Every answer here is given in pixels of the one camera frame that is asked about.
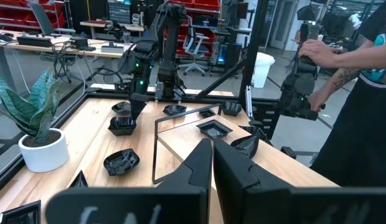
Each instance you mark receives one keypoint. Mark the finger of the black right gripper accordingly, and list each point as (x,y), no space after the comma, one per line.
(141,102)
(134,102)

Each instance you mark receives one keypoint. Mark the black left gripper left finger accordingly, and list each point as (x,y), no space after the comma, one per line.
(134,205)

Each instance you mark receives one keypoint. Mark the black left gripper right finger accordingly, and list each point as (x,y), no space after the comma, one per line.
(274,205)

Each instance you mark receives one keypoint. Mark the teardrop-shaped black plate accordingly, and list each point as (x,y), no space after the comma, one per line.
(247,146)
(79,182)

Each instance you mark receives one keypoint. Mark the small square black plate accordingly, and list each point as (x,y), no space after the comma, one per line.
(214,129)
(20,214)

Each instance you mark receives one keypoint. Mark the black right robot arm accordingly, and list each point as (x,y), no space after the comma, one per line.
(173,46)

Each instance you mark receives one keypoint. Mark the person's forearm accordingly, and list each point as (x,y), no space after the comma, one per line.
(364,57)
(342,79)

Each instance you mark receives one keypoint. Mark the white box device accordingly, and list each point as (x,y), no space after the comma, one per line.
(112,49)

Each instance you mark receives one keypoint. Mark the wooden shelf with black legs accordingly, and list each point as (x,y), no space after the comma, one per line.
(177,140)

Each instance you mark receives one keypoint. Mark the grey office chair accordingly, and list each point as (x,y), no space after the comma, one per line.
(193,43)

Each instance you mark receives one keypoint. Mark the red bin shelving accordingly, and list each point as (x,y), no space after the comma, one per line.
(205,3)
(9,12)

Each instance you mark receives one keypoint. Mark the snake plant in white pot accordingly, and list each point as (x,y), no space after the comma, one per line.
(43,155)

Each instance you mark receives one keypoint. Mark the grey laptop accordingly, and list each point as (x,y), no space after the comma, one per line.
(46,18)

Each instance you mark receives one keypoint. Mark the person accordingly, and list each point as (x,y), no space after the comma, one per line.
(361,140)

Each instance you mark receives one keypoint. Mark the black power strip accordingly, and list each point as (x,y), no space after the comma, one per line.
(34,41)

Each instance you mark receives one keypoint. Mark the wooden desk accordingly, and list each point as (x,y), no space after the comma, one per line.
(31,47)

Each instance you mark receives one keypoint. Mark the person's hand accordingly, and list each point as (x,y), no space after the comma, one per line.
(316,101)
(317,53)

